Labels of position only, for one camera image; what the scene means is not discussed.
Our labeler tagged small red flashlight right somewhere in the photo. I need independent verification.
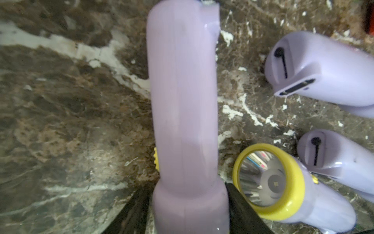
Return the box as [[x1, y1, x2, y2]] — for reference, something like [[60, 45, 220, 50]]
[[364, 1, 374, 36]]

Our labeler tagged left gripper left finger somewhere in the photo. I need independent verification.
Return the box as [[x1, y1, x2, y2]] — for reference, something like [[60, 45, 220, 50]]
[[102, 184, 153, 234]]

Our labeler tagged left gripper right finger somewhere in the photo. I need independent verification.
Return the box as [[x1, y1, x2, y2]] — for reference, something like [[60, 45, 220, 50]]
[[226, 183, 274, 234]]

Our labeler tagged purple flashlight bottom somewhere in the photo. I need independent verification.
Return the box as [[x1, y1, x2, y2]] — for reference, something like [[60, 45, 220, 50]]
[[232, 143, 356, 234]]

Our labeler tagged purple flashlight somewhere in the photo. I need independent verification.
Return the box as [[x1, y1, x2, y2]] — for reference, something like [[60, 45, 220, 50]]
[[265, 31, 374, 119], [297, 129, 374, 202], [232, 143, 356, 234]]

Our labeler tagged purple flashlight diagonal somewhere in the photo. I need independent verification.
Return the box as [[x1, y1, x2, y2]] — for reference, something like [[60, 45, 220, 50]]
[[146, 1, 229, 234]]

